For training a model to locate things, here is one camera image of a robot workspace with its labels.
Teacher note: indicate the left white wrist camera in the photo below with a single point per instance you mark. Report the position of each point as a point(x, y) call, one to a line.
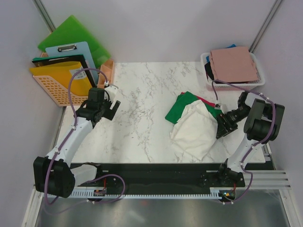
point(111, 91)

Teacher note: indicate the black folder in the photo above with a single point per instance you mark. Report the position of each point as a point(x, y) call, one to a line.
point(59, 59)

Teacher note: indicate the red t shirt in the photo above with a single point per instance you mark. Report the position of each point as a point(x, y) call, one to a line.
point(206, 102)

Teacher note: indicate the white cable duct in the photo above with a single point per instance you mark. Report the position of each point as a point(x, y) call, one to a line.
point(98, 193)

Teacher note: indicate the white printed t shirt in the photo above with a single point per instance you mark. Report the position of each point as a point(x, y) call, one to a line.
point(195, 132)

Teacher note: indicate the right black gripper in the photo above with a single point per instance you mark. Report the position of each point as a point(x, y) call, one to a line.
point(223, 129)

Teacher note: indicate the white laundry basket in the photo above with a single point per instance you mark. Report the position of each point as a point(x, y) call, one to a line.
point(223, 87)

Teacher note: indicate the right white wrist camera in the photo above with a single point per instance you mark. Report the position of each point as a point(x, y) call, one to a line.
point(221, 107)

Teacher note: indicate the green t shirt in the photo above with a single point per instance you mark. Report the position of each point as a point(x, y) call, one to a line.
point(184, 99)

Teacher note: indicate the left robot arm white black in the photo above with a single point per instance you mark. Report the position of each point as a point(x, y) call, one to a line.
point(53, 173)

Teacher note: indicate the light blue clipboard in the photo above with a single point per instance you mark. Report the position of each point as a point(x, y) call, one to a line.
point(72, 49)

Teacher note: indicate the green plastic board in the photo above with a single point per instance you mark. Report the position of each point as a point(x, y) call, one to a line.
point(73, 31)

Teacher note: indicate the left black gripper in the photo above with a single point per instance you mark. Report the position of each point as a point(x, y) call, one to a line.
point(109, 113)

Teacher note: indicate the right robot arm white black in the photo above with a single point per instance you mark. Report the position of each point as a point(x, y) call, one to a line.
point(263, 122)

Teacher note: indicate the pink folded t shirt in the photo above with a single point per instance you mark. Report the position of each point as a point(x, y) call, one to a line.
point(233, 65)

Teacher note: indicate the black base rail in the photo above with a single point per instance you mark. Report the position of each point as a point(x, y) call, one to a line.
point(159, 178)

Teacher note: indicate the yellow folder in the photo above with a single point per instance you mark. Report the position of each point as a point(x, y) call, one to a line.
point(81, 84)

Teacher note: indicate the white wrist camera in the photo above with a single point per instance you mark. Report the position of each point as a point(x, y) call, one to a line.
point(221, 107)
point(111, 91)

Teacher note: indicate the black garment in basket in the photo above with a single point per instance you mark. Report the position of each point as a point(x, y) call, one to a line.
point(209, 72)

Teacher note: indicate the orange mesh file holder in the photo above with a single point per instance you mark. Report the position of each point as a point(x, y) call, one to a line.
point(58, 92)

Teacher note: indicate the peach compartment organizer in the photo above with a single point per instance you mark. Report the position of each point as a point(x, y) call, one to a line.
point(108, 68)

